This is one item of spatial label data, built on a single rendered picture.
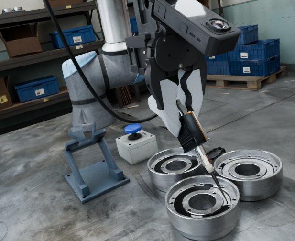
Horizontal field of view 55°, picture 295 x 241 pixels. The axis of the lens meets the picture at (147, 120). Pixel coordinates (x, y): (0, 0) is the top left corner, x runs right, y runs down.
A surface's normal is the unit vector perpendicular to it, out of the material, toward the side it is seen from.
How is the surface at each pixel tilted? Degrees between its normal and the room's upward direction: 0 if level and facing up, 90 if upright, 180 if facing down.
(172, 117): 90
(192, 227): 90
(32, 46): 83
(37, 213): 0
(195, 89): 90
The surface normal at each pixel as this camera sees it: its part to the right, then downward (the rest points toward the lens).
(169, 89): 0.50, 0.19
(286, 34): -0.85, 0.31
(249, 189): -0.27, 0.36
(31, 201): -0.18, -0.93
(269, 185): 0.30, 0.25
